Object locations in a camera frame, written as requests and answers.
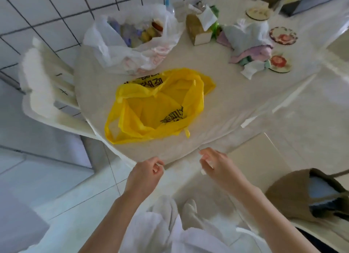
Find person's right hand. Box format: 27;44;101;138
199;147;255;197

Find person's left hand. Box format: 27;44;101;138
123;157;165;200

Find person's right forearm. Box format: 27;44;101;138
230;185;315;253

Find person's left forearm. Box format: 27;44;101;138
79;191;155;253

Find yellow plastic bag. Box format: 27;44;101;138
105;68;216;145

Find person's white trousers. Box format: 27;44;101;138
120;195;273;253

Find brown fabric bag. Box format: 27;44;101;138
265;168;349;223

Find crumpled white tissue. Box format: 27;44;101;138
240;60;266;80

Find round floral coaster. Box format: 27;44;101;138
268;54;292;74
269;26;298;46

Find pile of pastel cloths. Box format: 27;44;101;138
217;18;274;66

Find white plastic bag with goods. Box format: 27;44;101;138
83;3;184;76

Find brown wooden tissue box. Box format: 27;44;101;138
185;4;218;46

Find green plastic wrapper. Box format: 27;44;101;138
209;5;224;39

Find white chair with dark cushion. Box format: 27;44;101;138
290;216;349;253

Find white plastic chair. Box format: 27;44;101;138
18;37;96;138

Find round wooden coaster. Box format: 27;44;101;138
245;7;274;21

